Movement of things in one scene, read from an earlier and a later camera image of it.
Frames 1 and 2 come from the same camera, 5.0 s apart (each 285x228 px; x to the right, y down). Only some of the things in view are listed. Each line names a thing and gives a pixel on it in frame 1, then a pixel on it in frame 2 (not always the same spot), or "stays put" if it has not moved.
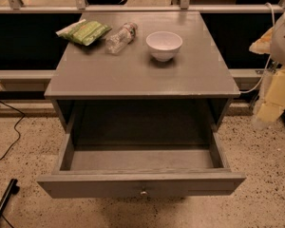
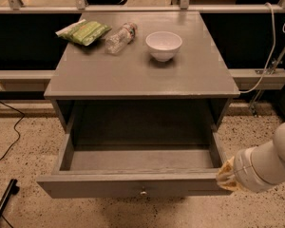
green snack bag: x=85 y=32 stays put
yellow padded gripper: x=283 y=43 to x=242 y=171
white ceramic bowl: x=163 y=46 stays put
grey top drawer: x=142 y=171 stays put
